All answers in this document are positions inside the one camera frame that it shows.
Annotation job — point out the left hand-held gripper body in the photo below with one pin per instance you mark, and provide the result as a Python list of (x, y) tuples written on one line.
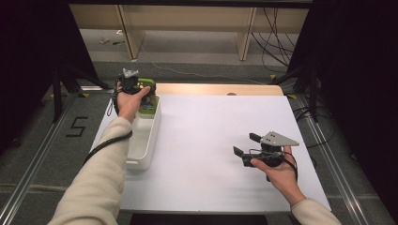
[(129, 83)]

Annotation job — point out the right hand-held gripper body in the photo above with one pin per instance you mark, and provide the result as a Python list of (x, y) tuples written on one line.
[(275, 139)]

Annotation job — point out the white plastic bin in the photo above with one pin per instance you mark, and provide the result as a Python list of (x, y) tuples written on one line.
[(140, 140)]

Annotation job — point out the black curtain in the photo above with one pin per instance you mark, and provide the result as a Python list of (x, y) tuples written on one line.
[(25, 47), (359, 47)]

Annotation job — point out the small white floor scrap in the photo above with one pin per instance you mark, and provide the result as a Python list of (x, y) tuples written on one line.
[(104, 40)]

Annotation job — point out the black metal stand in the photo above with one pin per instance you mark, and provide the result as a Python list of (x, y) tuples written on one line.
[(313, 93), (56, 93)]

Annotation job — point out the yellow floor tape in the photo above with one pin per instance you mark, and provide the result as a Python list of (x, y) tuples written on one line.
[(273, 77), (84, 95), (293, 96)]

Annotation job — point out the light wooden shelf unit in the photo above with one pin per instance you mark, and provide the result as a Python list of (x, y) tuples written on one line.
[(187, 18)]

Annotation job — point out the aluminium floor rail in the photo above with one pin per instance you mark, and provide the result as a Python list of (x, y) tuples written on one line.
[(31, 175), (338, 175)]

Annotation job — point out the person's right hand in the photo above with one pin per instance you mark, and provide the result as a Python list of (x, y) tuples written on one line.
[(281, 178)]

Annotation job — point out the green cartoon phone case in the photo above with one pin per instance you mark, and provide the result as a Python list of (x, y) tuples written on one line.
[(149, 108)]

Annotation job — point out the person's left hand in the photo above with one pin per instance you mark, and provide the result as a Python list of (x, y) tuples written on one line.
[(128, 104)]

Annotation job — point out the light wooden table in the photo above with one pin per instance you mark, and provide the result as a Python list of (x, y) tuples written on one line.
[(194, 89)]

